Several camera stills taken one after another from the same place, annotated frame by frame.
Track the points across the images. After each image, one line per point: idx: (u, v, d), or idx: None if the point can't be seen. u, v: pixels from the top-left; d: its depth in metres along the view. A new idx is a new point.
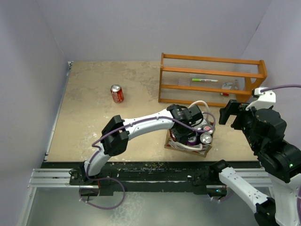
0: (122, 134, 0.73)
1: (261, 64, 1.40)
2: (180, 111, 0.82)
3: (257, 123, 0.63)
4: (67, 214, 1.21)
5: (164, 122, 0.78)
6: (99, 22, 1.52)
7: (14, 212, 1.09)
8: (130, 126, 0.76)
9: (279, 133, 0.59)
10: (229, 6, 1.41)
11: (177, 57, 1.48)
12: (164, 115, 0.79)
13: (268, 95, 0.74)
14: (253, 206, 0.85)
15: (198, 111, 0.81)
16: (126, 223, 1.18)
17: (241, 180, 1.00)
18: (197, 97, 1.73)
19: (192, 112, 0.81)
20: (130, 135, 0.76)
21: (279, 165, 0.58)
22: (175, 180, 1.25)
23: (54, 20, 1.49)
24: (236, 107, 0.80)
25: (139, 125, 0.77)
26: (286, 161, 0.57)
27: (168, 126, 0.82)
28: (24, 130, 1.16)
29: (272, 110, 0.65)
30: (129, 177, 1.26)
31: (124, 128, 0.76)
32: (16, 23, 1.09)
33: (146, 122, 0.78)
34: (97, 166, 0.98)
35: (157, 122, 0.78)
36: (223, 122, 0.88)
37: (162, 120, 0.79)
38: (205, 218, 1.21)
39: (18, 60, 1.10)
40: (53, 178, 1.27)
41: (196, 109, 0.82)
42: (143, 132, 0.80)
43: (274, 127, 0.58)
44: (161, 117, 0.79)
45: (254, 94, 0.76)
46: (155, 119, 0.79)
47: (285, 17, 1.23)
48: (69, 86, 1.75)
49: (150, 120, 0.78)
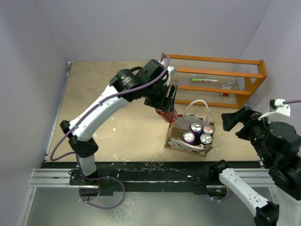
0: (72, 140, 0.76)
1: (261, 64, 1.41)
2: (128, 76, 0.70)
3: (271, 137, 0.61)
4: (67, 214, 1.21)
5: (110, 104, 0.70)
6: (98, 22, 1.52)
7: (14, 212, 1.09)
8: (76, 128, 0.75)
9: (294, 149, 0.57)
10: (228, 6, 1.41)
11: (177, 57, 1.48)
12: (106, 97, 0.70)
13: (286, 108, 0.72)
14: (253, 210, 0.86)
15: (154, 68, 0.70)
16: (125, 223, 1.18)
17: (243, 184, 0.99)
18: (197, 97, 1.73)
19: (148, 71, 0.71)
20: (81, 135, 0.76)
21: (292, 181, 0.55)
22: (175, 180, 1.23)
23: (54, 19, 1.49)
24: (248, 114, 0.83)
25: (84, 123, 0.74)
26: (300, 179, 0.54)
27: (124, 103, 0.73)
28: (24, 129, 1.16)
29: (287, 124, 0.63)
30: (129, 177, 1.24)
31: (72, 133, 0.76)
32: (17, 23, 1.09)
33: (89, 116, 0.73)
34: (87, 165, 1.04)
35: (102, 108, 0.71)
36: (228, 128, 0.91)
37: (107, 103, 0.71)
38: (205, 218, 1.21)
39: (18, 60, 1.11)
40: (53, 178, 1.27)
41: (151, 66, 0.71)
42: (95, 123, 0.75)
43: (290, 143, 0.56)
44: (103, 101, 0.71)
45: (273, 105, 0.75)
46: (99, 106, 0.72)
47: (286, 17, 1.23)
48: (69, 86, 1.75)
49: (94, 111, 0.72)
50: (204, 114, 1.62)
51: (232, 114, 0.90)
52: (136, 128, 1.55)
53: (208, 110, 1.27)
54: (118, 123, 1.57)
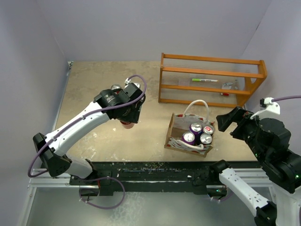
0: (46, 154, 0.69)
1: (261, 64, 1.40)
2: (110, 96, 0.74)
3: (261, 132, 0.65)
4: (67, 214, 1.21)
5: (93, 118, 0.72)
6: (98, 22, 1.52)
7: (14, 212, 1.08)
8: (54, 141, 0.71)
9: (283, 142, 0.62)
10: (229, 6, 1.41)
11: (176, 57, 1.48)
12: (90, 111, 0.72)
13: (275, 106, 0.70)
14: (253, 209, 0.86)
15: (134, 90, 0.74)
16: (125, 223, 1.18)
17: (242, 182, 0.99)
18: (197, 97, 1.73)
19: (128, 92, 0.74)
20: (59, 149, 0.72)
21: (284, 174, 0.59)
22: (175, 180, 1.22)
23: (54, 19, 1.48)
24: (241, 114, 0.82)
25: (65, 135, 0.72)
26: (291, 171, 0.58)
27: (105, 119, 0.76)
28: (24, 129, 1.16)
29: (276, 120, 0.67)
30: (129, 178, 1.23)
31: (48, 146, 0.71)
32: (17, 23, 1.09)
33: (71, 129, 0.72)
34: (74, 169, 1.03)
35: (85, 122, 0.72)
36: (222, 129, 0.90)
37: (91, 117, 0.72)
38: (205, 218, 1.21)
39: (18, 60, 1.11)
40: (53, 178, 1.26)
41: (132, 87, 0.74)
42: (75, 136, 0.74)
43: (278, 137, 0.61)
44: (87, 116, 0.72)
45: (263, 103, 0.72)
46: (82, 119, 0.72)
47: (286, 17, 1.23)
48: (69, 86, 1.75)
49: (76, 124, 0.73)
50: (204, 114, 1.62)
51: (225, 116, 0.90)
52: (136, 128, 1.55)
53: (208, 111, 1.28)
54: (118, 123, 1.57)
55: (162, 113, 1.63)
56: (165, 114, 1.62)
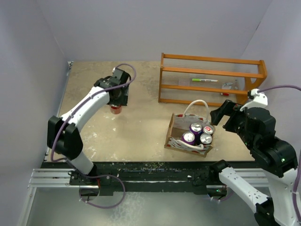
0: (68, 128, 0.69)
1: (261, 64, 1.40)
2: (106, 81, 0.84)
3: (249, 120, 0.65)
4: (67, 214, 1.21)
5: (100, 97, 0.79)
6: (98, 22, 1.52)
7: (14, 212, 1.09)
8: (72, 118, 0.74)
9: (269, 128, 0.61)
10: (229, 6, 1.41)
11: (176, 57, 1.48)
12: (96, 92, 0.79)
13: (262, 97, 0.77)
14: (253, 206, 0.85)
15: (121, 73, 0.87)
16: (125, 223, 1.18)
17: (241, 180, 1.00)
18: (197, 97, 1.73)
19: (117, 76, 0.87)
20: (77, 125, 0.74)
21: (271, 160, 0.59)
22: (175, 180, 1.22)
23: (54, 19, 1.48)
24: (231, 107, 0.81)
25: (80, 112, 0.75)
26: (278, 156, 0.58)
27: (105, 101, 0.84)
28: (24, 129, 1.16)
29: (262, 109, 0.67)
30: (129, 177, 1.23)
31: (67, 123, 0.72)
32: (16, 23, 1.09)
33: (83, 107, 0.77)
34: (80, 163, 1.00)
35: (94, 101, 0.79)
36: (216, 123, 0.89)
37: (97, 96, 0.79)
38: (205, 218, 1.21)
39: (18, 60, 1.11)
40: (53, 178, 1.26)
41: (118, 71, 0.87)
42: (87, 115, 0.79)
43: (263, 123, 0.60)
44: (94, 95, 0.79)
45: (250, 95, 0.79)
46: (91, 99, 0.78)
47: (286, 17, 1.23)
48: (69, 86, 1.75)
49: (86, 103, 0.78)
50: (204, 114, 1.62)
51: (217, 109, 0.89)
52: (136, 128, 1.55)
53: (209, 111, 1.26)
54: (118, 123, 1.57)
55: (162, 113, 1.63)
56: (165, 114, 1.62)
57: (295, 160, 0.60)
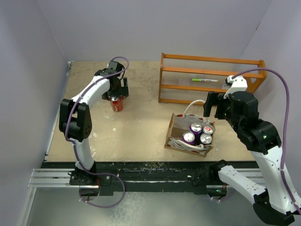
0: (80, 107, 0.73)
1: (261, 64, 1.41)
2: (105, 71, 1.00)
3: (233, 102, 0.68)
4: (67, 214, 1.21)
5: (103, 83, 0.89)
6: (98, 22, 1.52)
7: (14, 212, 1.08)
8: (82, 99, 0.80)
9: (252, 109, 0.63)
10: (229, 6, 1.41)
11: (176, 57, 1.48)
12: (99, 78, 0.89)
13: (241, 81, 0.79)
14: (251, 197, 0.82)
15: (116, 64, 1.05)
16: (125, 223, 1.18)
17: (240, 175, 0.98)
18: (197, 97, 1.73)
19: (113, 67, 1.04)
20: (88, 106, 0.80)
21: (255, 138, 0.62)
22: (175, 180, 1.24)
23: (54, 20, 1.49)
24: (215, 96, 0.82)
25: (88, 94, 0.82)
26: (260, 134, 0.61)
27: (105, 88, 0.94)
28: (24, 128, 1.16)
29: (246, 92, 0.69)
30: (129, 177, 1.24)
31: (79, 103, 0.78)
32: (17, 24, 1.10)
33: (90, 91, 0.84)
34: (87, 153, 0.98)
35: (98, 86, 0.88)
36: (207, 114, 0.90)
37: (100, 83, 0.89)
38: (205, 218, 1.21)
39: (19, 60, 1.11)
40: (53, 178, 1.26)
41: (114, 63, 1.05)
42: (93, 99, 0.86)
43: (247, 104, 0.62)
44: (98, 81, 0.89)
45: (227, 82, 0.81)
46: (95, 84, 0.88)
47: (286, 17, 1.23)
48: (69, 86, 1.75)
49: (92, 88, 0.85)
50: None
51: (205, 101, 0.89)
52: (136, 128, 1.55)
53: (196, 101, 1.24)
54: (117, 123, 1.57)
55: (162, 113, 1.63)
56: (165, 114, 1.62)
57: (278, 137, 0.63)
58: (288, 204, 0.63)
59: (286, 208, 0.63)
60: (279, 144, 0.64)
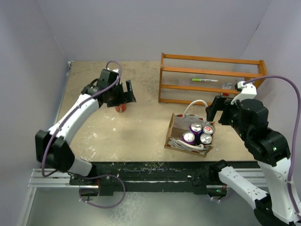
0: (56, 142, 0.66)
1: (261, 64, 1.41)
2: (94, 87, 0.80)
3: (242, 111, 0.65)
4: (67, 214, 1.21)
5: (88, 105, 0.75)
6: (98, 22, 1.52)
7: (14, 212, 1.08)
8: (59, 131, 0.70)
9: (262, 119, 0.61)
10: (229, 6, 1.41)
11: (176, 57, 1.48)
12: (84, 100, 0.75)
13: (250, 88, 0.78)
14: (252, 202, 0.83)
15: (108, 74, 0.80)
16: (125, 223, 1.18)
17: (241, 178, 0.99)
18: (197, 97, 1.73)
19: (104, 79, 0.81)
20: (67, 137, 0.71)
21: (264, 149, 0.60)
22: (175, 180, 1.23)
23: (54, 20, 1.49)
24: (221, 101, 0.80)
25: (69, 124, 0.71)
26: (270, 146, 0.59)
27: (95, 108, 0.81)
28: (24, 128, 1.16)
29: (255, 100, 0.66)
30: (129, 178, 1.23)
31: (56, 136, 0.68)
32: (17, 24, 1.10)
33: (71, 118, 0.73)
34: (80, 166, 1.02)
35: (82, 110, 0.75)
36: (210, 119, 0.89)
37: (85, 105, 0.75)
38: (205, 218, 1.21)
39: (19, 60, 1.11)
40: (53, 178, 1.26)
41: (106, 74, 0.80)
42: (76, 124, 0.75)
43: (257, 114, 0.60)
44: (82, 104, 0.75)
45: (238, 88, 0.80)
46: (79, 108, 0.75)
47: (286, 17, 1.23)
48: (69, 86, 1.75)
49: (74, 114, 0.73)
50: (204, 114, 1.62)
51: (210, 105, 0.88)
52: (136, 128, 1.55)
53: (197, 101, 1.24)
54: (118, 123, 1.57)
55: (162, 113, 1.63)
56: (165, 114, 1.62)
57: (288, 149, 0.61)
58: (292, 214, 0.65)
59: (289, 218, 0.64)
60: (288, 156, 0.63)
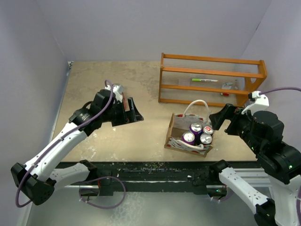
0: (28, 181, 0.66)
1: (261, 64, 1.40)
2: (83, 115, 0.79)
3: (255, 125, 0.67)
4: (67, 214, 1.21)
5: (72, 138, 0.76)
6: (98, 22, 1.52)
7: (14, 212, 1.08)
8: (35, 167, 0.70)
9: (277, 134, 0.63)
10: (229, 6, 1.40)
11: (176, 57, 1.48)
12: (67, 132, 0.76)
13: (264, 99, 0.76)
14: (253, 206, 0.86)
15: (102, 100, 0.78)
16: (125, 223, 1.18)
17: (241, 180, 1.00)
18: (197, 97, 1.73)
19: (97, 104, 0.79)
20: (43, 173, 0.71)
21: (278, 165, 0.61)
22: (175, 180, 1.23)
23: (54, 19, 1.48)
24: (232, 110, 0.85)
25: (46, 160, 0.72)
26: (285, 162, 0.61)
27: (82, 137, 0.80)
28: (24, 128, 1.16)
29: (269, 112, 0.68)
30: (129, 177, 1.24)
31: (30, 173, 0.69)
32: (16, 23, 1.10)
33: (51, 152, 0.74)
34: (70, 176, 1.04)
35: (64, 142, 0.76)
36: (216, 127, 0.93)
37: (68, 137, 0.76)
38: (205, 218, 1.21)
39: (19, 60, 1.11)
40: None
41: (99, 98, 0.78)
42: (57, 157, 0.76)
43: (272, 128, 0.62)
44: (65, 136, 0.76)
45: (251, 97, 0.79)
46: (61, 141, 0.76)
47: (286, 17, 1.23)
48: (69, 86, 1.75)
49: (55, 147, 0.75)
50: (204, 114, 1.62)
51: (218, 114, 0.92)
52: (136, 128, 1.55)
53: (198, 101, 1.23)
54: None
55: (162, 113, 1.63)
56: (165, 114, 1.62)
57: None
58: None
59: None
60: None
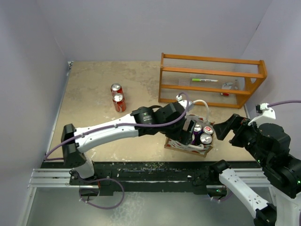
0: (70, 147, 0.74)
1: (261, 64, 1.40)
2: (146, 115, 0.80)
3: (261, 137, 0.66)
4: (67, 214, 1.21)
5: (124, 130, 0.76)
6: (98, 22, 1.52)
7: (14, 212, 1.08)
8: (81, 137, 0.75)
9: (284, 147, 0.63)
10: (229, 6, 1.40)
11: (176, 57, 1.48)
12: (123, 123, 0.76)
13: (271, 111, 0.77)
14: (253, 211, 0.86)
15: (172, 111, 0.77)
16: (125, 223, 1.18)
17: (242, 183, 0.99)
18: (197, 97, 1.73)
19: (164, 113, 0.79)
20: (83, 146, 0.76)
21: (285, 179, 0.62)
22: (175, 180, 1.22)
23: (54, 19, 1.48)
24: (239, 121, 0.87)
25: (92, 135, 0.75)
26: (293, 177, 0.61)
27: (135, 134, 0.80)
28: (24, 129, 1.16)
29: (274, 124, 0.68)
30: (129, 177, 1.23)
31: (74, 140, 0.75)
32: (16, 24, 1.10)
33: (99, 132, 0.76)
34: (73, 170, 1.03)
35: (117, 131, 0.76)
36: (221, 137, 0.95)
37: (122, 128, 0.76)
38: (205, 218, 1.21)
39: (19, 60, 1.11)
40: (53, 178, 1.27)
41: (170, 108, 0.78)
42: (101, 140, 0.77)
43: (278, 141, 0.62)
44: (120, 125, 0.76)
45: (259, 108, 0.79)
46: (114, 127, 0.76)
47: (286, 17, 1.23)
48: (69, 86, 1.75)
49: (106, 129, 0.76)
50: (204, 114, 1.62)
51: (224, 124, 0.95)
52: None
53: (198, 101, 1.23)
54: None
55: None
56: None
57: None
58: None
59: None
60: None
